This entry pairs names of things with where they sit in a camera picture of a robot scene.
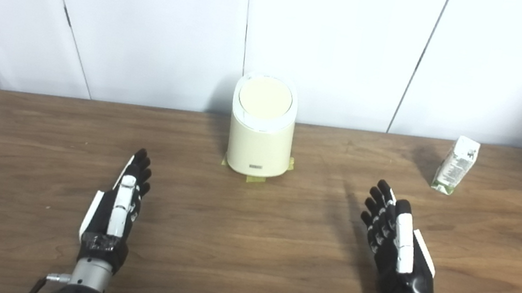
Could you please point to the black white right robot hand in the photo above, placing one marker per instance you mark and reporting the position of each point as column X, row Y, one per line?
column 412, row 277

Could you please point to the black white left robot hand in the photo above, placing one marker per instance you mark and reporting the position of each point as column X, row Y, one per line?
column 105, row 219

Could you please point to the white green milk carton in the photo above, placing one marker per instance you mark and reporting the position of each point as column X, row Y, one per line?
column 455, row 167

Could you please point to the cream-colored cylindrical bin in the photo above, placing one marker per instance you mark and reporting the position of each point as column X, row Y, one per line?
column 260, row 146

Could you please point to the round cream bin lid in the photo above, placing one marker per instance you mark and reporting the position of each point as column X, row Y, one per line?
column 265, row 97

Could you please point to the wide yellow tape piece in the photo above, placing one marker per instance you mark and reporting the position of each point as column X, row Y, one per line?
column 255, row 179

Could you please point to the narrow yellow tape piece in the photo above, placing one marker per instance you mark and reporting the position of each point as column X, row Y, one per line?
column 291, row 164

